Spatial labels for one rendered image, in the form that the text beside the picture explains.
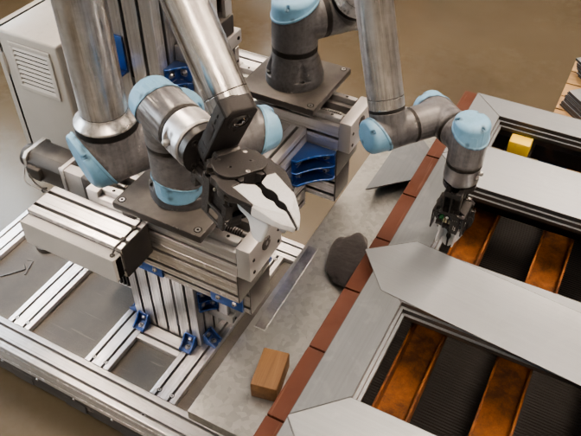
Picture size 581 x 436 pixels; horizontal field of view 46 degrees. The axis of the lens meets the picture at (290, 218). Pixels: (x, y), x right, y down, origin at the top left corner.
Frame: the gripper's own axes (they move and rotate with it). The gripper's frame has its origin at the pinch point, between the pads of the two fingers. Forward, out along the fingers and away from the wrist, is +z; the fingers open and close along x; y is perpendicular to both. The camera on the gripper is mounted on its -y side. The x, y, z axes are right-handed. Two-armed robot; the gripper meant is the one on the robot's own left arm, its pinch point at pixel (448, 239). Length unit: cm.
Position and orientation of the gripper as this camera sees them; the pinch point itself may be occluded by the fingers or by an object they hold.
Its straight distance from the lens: 164.8
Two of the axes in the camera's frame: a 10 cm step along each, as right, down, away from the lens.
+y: -4.7, 6.1, -6.4
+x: 8.9, 3.2, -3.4
